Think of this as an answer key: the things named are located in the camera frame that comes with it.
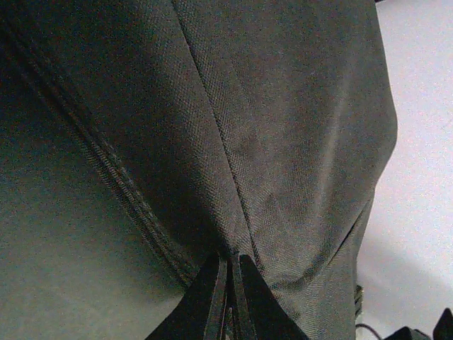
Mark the black student bag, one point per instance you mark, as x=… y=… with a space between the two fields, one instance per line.
x=238 y=127

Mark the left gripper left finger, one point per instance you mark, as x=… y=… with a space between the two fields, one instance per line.
x=201 y=312

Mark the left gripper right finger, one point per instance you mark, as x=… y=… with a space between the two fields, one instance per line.
x=256 y=312

